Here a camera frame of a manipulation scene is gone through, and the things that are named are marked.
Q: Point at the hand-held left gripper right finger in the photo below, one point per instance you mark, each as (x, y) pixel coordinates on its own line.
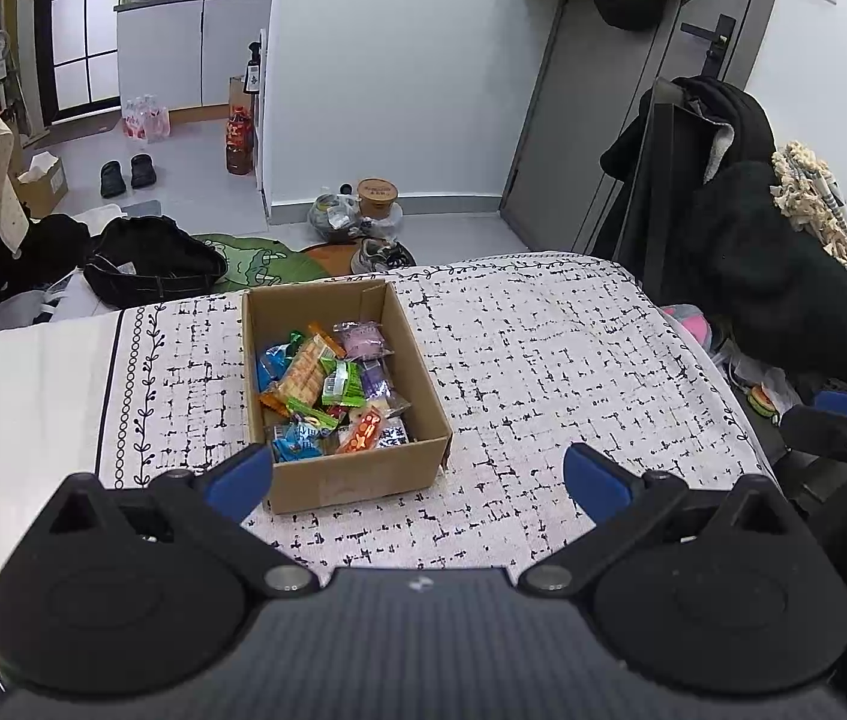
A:
(596, 484)

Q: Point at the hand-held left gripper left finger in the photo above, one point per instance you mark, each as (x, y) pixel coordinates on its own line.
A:
(240, 476)

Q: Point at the blue snack packet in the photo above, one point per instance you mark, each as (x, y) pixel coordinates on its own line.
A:
(296, 442)
(270, 367)

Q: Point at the brown cardboard box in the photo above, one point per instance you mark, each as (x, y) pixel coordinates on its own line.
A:
(356, 484)

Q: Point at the long orange biscuit packet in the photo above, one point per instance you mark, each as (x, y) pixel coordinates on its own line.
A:
(300, 375)

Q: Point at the small orange snack packet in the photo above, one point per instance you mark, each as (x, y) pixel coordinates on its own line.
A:
(360, 431)

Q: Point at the lime green snack packet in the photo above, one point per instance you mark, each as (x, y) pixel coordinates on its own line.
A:
(341, 384)

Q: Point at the dark green seaweed packet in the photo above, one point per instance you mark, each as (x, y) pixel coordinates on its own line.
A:
(295, 339)

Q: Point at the black and white snack packet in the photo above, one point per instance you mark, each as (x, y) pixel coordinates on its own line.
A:
(392, 433)

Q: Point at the purple snack packet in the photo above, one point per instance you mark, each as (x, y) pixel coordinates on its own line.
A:
(375, 379)

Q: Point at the lilac snack packet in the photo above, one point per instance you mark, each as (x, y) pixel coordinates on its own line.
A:
(363, 339)

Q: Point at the burger toy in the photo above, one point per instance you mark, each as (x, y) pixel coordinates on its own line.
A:
(763, 401)

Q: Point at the white black printed blanket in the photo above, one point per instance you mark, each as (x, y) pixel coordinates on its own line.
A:
(543, 360)

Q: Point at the beige tassel scarf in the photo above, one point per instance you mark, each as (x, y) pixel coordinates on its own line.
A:
(813, 202)

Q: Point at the green dinosaur floor mat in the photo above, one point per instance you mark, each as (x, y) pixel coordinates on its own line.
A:
(266, 262)

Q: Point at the black bag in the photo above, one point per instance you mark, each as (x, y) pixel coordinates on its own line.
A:
(153, 262)

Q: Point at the white bed sheet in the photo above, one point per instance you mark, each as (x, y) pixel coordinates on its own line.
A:
(18, 390)

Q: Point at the grey sneakers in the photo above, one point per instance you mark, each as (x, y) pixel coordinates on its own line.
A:
(378, 255)

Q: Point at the clear plastic bag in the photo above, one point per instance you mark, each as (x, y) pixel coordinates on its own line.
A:
(330, 217)

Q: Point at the grey floor mat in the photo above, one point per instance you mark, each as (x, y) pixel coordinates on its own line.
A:
(140, 208)

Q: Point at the black upright panel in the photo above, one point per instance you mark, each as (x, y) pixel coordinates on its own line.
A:
(660, 187)

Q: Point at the black clothes pile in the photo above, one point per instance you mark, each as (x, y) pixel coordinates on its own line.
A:
(26, 262)

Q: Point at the brown round tub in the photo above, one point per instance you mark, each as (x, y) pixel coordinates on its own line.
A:
(378, 196)

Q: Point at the black slipper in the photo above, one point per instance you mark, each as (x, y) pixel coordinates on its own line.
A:
(113, 178)
(143, 171)

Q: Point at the red oil bottle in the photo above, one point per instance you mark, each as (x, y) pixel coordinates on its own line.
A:
(240, 146)

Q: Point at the cardboard carton with tissue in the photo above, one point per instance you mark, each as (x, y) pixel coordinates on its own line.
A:
(41, 187)

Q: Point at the grey room door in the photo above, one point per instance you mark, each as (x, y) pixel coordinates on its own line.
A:
(581, 127)

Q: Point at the black spray bottle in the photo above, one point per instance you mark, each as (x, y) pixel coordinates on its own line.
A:
(252, 67)

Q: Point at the white kitchen cabinet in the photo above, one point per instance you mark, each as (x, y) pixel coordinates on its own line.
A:
(191, 52)

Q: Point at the black framed sliding door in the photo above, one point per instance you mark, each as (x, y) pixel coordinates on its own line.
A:
(82, 30)

